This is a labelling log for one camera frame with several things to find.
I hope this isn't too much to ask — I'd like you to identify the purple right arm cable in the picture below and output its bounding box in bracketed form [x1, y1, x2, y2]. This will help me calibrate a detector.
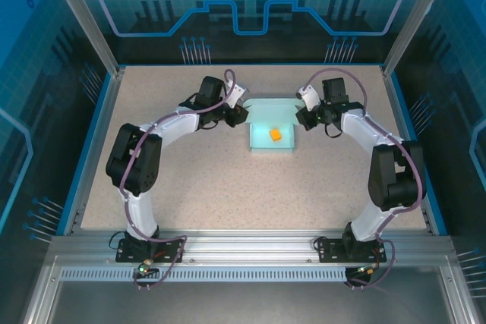
[302, 68, 426, 291]

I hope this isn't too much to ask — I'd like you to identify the slotted grey cable duct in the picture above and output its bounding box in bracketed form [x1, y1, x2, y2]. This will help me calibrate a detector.
[59, 267, 349, 282]

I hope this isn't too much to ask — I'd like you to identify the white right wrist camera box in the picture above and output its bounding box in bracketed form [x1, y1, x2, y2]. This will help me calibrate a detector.
[295, 84, 323, 112]

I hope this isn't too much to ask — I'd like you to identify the metal front frame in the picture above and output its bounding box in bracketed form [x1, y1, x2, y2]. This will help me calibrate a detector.
[21, 254, 481, 324]

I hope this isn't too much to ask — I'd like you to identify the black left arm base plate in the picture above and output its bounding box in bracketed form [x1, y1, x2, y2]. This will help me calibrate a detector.
[115, 237, 186, 264]

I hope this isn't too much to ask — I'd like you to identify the aluminium side rail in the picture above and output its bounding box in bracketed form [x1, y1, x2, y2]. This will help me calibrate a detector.
[62, 66, 127, 237]
[380, 65, 436, 236]

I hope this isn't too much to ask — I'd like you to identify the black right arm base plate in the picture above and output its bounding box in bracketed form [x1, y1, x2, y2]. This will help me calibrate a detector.
[314, 236, 388, 264]

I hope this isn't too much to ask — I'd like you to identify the cable connector with green light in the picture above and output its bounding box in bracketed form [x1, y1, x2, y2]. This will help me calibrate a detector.
[137, 257, 155, 275]
[356, 263, 382, 278]

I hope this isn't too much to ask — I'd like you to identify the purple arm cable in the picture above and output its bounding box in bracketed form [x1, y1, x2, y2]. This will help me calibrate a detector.
[302, 68, 426, 291]
[118, 68, 238, 291]

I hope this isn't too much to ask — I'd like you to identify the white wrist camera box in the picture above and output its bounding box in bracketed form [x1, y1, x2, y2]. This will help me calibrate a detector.
[295, 84, 323, 112]
[223, 80, 248, 109]

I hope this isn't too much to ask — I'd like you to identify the aluminium frame post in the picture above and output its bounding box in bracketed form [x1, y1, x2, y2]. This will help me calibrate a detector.
[42, 0, 126, 77]
[381, 0, 456, 77]

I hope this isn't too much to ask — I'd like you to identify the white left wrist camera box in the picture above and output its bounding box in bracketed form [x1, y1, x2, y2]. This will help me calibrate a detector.
[223, 80, 248, 109]

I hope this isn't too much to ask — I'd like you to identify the aluminium mounting rail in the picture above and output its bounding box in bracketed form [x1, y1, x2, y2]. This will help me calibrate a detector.
[51, 229, 455, 264]

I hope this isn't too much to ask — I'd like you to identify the light blue paper box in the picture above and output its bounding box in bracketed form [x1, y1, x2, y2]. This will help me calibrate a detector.
[242, 96, 301, 156]

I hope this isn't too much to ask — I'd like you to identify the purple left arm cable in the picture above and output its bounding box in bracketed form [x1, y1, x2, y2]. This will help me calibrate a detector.
[118, 68, 238, 291]

